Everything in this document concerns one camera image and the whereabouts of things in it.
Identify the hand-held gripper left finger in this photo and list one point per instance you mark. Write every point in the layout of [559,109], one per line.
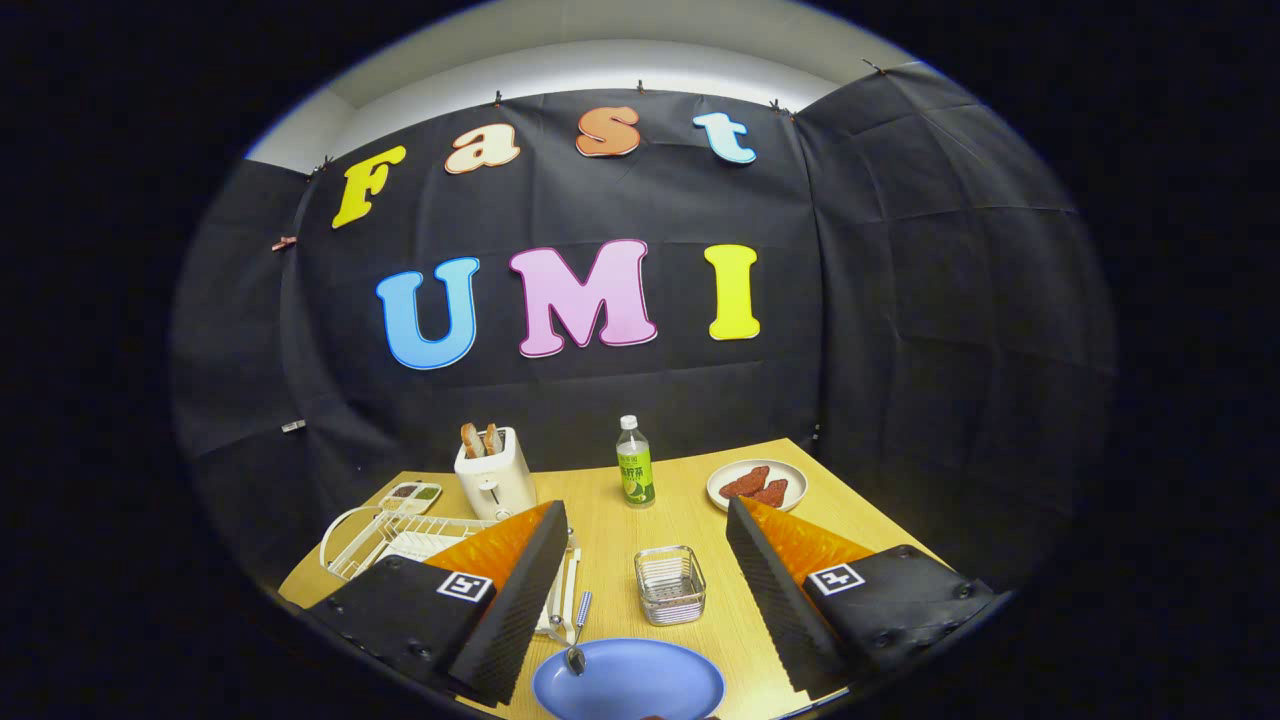
[520,600]

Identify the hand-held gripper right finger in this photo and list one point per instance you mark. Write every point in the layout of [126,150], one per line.
[775,610]

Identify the blue plate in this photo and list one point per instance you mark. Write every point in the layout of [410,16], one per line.
[650,685]

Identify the white round plate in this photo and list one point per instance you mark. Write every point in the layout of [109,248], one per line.
[790,475]

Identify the white toaster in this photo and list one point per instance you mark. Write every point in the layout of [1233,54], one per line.
[495,490]

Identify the red meat slice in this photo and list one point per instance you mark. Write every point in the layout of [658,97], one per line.
[772,493]
[745,482]

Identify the white compartment sauce tray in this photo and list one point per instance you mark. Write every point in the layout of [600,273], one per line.
[410,495]

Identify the toast slice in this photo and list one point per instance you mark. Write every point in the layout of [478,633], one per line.
[471,440]
[492,438]

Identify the green label drink bottle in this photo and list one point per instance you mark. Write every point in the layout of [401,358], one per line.
[636,470]

